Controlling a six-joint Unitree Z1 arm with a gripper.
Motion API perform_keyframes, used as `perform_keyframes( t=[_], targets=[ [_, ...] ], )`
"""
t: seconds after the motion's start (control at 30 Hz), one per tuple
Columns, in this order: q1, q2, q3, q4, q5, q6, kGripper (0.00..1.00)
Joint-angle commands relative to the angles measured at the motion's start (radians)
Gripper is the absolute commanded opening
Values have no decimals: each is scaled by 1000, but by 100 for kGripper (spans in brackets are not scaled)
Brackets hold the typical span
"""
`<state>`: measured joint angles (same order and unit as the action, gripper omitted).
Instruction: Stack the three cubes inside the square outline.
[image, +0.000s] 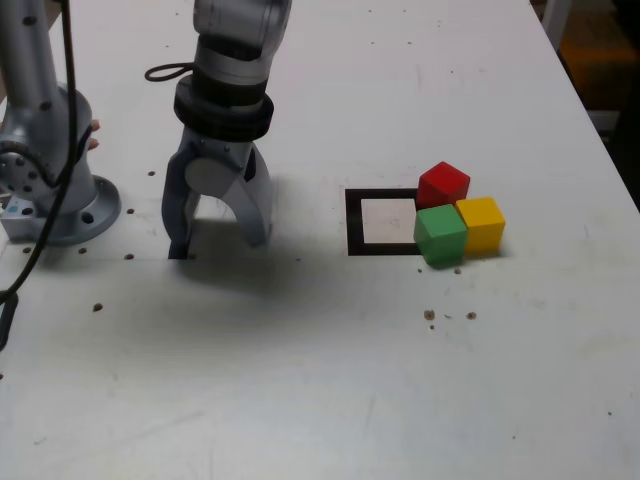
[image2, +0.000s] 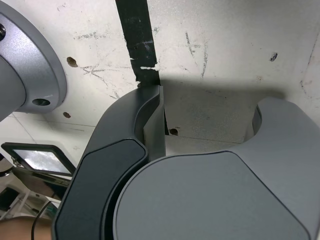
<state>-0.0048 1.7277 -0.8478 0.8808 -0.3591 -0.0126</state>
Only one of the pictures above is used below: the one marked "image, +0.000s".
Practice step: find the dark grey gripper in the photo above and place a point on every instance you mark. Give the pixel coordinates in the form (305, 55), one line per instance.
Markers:
(215, 145)

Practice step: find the green cube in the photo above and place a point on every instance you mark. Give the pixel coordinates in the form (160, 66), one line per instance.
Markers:
(440, 235)

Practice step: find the red cube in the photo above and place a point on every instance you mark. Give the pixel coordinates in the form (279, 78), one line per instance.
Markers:
(442, 182)

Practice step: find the yellow cube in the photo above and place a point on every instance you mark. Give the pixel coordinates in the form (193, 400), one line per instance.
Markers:
(482, 225)

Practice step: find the black tape square outline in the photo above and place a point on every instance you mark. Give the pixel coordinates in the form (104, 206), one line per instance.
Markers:
(352, 225)

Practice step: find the person's hand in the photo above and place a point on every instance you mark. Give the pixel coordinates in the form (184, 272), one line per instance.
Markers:
(95, 125)

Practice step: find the black tape strip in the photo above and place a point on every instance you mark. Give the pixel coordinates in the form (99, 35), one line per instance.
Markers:
(178, 254)

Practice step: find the white frame post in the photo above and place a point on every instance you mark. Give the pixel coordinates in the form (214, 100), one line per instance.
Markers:
(556, 22)

